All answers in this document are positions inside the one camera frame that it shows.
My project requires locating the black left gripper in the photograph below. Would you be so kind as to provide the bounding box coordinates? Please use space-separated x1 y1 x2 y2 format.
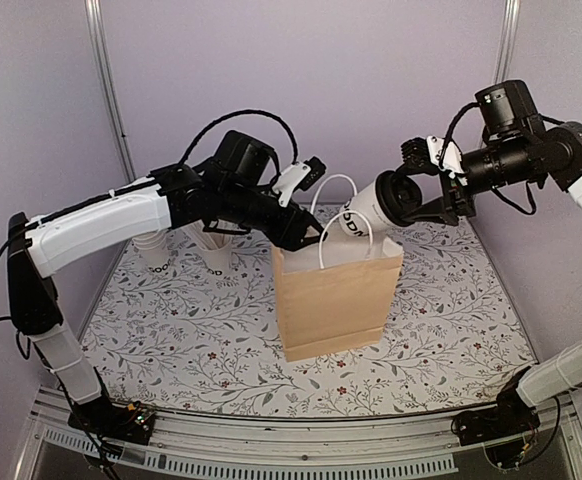
219 181 329 251

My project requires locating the black cup lid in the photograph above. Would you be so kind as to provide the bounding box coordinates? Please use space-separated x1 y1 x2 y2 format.
375 170 422 227

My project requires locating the white paper coffee cup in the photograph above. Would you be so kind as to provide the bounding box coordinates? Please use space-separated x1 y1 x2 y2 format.
338 183 392 237

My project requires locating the brown paper bag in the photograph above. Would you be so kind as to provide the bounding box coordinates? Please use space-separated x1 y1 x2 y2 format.
271 211 403 362

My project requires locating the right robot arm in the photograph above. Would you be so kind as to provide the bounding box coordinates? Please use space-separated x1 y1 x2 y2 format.
396 79 582 226

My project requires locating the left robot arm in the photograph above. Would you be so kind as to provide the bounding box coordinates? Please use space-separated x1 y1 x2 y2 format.
0 110 326 434

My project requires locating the stack of white paper cups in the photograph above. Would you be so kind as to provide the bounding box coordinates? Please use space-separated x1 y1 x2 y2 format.
132 234 170 273

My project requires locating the floral tablecloth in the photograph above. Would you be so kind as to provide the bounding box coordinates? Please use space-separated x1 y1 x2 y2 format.
82 222 535 418

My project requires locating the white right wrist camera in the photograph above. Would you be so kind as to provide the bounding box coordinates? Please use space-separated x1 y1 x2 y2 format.
401 136 468 186

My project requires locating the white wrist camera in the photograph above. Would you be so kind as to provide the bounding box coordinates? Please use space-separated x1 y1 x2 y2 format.
272 157 327 208
401 136 468 186

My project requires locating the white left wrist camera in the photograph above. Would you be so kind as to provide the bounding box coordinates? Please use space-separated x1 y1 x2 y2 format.
272 157 327 208

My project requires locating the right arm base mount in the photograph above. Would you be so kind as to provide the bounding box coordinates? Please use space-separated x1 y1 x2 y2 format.
451 387 540 469

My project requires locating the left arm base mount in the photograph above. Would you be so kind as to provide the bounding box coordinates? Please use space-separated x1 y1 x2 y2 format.
65 377 155 469

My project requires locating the left aluminium frame post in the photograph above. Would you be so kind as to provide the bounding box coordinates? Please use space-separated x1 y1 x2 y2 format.
84 0 137 182

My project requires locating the aluminium front rail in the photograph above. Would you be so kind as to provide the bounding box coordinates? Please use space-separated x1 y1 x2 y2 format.
9 387 582 479

